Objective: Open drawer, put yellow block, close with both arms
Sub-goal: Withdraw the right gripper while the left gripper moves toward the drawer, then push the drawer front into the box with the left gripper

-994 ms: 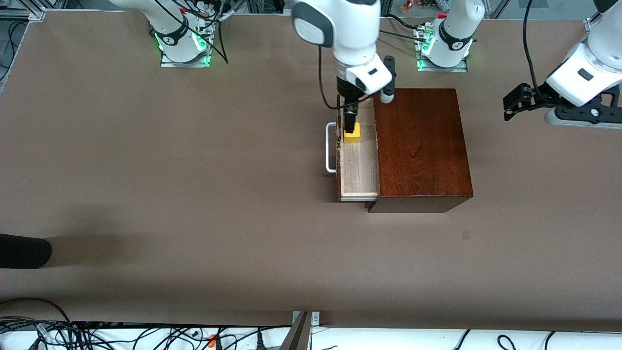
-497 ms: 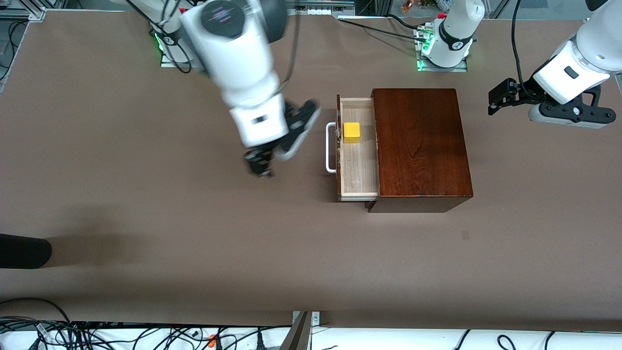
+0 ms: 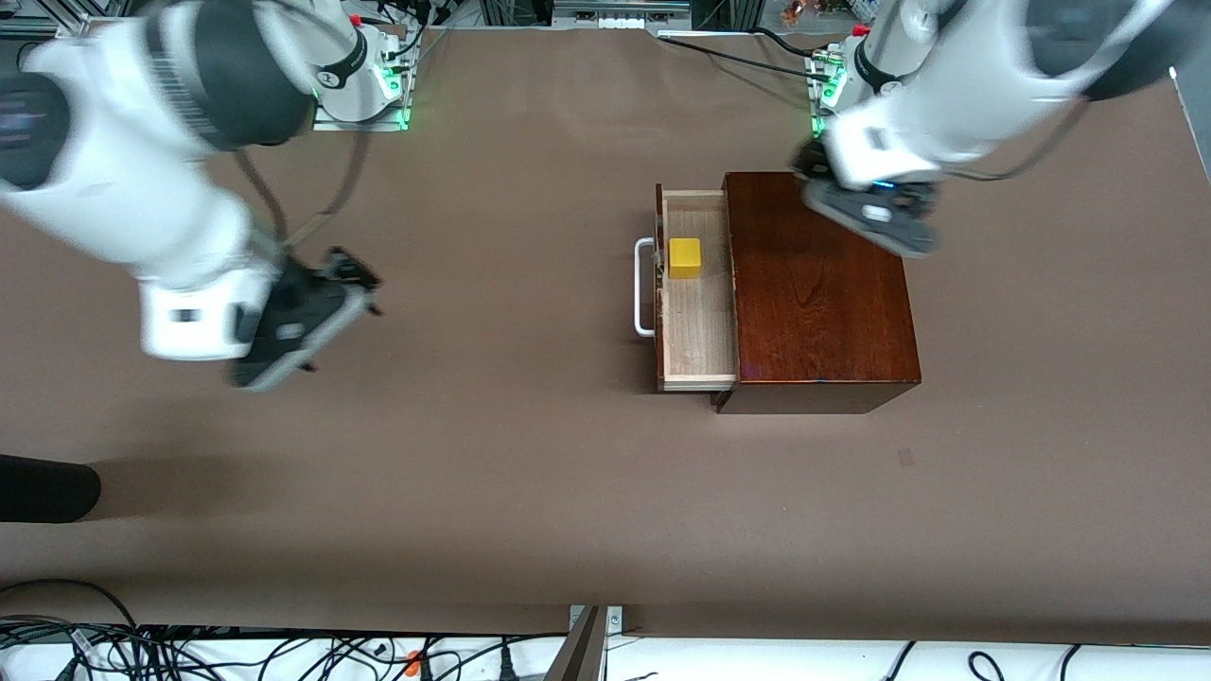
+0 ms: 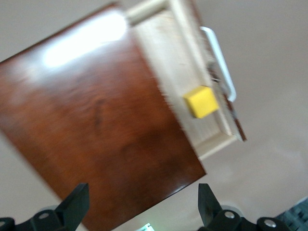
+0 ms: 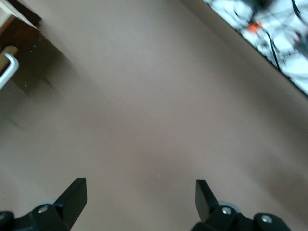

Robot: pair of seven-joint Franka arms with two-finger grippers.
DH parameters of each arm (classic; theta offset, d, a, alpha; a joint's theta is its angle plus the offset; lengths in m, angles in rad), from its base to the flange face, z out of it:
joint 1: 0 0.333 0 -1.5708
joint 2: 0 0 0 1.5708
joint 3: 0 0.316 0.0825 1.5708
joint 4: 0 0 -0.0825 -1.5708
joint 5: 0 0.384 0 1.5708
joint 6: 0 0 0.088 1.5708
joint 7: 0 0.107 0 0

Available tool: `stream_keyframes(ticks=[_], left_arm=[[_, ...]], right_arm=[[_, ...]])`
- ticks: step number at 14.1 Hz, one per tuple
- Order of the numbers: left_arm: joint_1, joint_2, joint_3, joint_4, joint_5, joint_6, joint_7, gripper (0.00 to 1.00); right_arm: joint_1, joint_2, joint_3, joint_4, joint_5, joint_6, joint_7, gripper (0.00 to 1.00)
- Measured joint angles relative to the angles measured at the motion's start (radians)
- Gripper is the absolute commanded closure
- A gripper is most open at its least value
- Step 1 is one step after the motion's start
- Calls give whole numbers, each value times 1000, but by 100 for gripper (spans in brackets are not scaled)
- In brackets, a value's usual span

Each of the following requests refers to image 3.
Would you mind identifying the wooden drawer with white handle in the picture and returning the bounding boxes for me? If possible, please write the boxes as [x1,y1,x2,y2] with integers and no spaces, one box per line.
[633,183,740,393]

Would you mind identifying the black cable on table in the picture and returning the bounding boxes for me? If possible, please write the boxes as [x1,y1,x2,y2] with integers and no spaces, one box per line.
[658,28,838,84]

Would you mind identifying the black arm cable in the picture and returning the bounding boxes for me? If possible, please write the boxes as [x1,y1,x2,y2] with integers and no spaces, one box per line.
[232,132,372,249]
[946,95,1091,183]

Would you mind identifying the metal table bracket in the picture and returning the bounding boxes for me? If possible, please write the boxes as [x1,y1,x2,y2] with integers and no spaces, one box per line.
[544,605,625,681]

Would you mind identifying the white power strip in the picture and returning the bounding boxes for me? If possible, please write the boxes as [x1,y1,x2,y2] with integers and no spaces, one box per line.
[553,0,693,30]

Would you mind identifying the black rounded object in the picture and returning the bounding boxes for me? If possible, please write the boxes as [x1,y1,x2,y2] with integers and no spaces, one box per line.
[0,454,102,524]

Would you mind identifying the tangle of black cables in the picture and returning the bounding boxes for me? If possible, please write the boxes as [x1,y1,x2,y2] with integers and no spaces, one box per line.
[0,579,569,681]

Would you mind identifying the dark wooden cabinet box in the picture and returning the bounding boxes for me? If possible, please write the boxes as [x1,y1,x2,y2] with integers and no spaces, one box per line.
[711,171,923,415]

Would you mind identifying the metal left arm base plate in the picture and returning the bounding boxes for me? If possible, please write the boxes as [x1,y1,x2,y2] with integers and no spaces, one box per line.
[809,52,852,142]

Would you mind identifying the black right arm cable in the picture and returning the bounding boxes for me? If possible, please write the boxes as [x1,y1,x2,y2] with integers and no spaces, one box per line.
[232,132,372,249]

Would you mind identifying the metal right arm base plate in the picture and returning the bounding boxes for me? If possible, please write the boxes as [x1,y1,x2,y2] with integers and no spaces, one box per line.
[312,57,413,133]

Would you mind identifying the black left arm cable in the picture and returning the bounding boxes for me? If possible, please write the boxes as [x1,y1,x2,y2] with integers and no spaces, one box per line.
[946,95,1091,183]

